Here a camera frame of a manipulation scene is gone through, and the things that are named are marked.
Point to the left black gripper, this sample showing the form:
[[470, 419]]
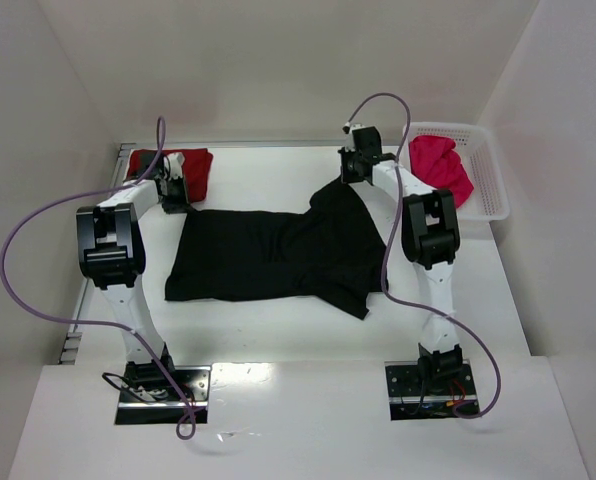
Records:
[[179, 198]]

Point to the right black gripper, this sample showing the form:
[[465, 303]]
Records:
[[351, 175]]

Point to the black t-shirt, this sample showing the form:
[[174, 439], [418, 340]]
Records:
[[333, 251]]

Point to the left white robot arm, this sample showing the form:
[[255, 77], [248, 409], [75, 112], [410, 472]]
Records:
[[112, 255]]

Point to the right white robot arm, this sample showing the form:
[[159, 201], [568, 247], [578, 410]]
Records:
[[430, 240]]

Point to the folded red t-shirt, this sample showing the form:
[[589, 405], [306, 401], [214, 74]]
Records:
[[196, 170]]

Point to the pink t-shirt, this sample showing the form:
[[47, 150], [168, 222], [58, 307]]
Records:
[[435, 161]]

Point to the white plastic basket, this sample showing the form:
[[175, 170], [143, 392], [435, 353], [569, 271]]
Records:
[[476, 148]]

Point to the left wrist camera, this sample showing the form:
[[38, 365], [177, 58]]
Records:
[[173, 165]]

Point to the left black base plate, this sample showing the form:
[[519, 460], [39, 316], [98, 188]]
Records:
[[193, 395]]

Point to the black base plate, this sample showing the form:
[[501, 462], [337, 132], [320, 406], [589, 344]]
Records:
[[193, 395], [413, 398]]

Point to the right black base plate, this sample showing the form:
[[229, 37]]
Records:
[[413, 398]]

